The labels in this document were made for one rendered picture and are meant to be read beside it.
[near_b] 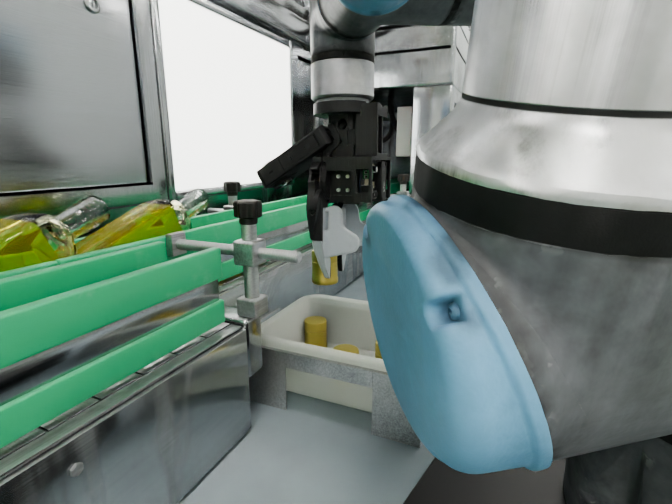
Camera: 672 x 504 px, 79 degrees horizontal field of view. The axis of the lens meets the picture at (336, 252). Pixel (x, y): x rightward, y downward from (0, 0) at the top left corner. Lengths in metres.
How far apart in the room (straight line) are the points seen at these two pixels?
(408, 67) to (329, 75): 0.77
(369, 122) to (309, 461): 0.37
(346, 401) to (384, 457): 0.07
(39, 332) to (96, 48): 0.45
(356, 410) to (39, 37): 0.57
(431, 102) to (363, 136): 0.74
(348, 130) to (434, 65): 0.75
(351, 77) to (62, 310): 0.35
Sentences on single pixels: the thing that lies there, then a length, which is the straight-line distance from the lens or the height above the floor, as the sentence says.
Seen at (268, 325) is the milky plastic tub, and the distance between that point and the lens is 0.54.
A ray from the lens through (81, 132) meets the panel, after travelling 0.65.
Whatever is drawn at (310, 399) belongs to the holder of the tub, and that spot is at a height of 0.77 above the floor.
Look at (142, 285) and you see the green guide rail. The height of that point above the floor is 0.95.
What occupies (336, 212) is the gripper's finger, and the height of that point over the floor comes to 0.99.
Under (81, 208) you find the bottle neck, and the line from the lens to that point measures 0.48.
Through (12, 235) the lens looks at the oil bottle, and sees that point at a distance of 0.43.
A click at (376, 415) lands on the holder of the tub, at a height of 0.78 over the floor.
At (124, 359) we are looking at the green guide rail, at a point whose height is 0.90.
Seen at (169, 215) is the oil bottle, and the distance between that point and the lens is 0.53.
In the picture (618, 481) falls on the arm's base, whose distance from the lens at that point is 0.32.
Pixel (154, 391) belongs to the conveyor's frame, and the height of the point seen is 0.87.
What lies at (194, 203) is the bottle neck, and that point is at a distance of 0.58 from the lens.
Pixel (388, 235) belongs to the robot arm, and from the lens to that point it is 0.15.
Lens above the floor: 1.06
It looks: 13 degrees down
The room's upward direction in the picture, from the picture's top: straight up
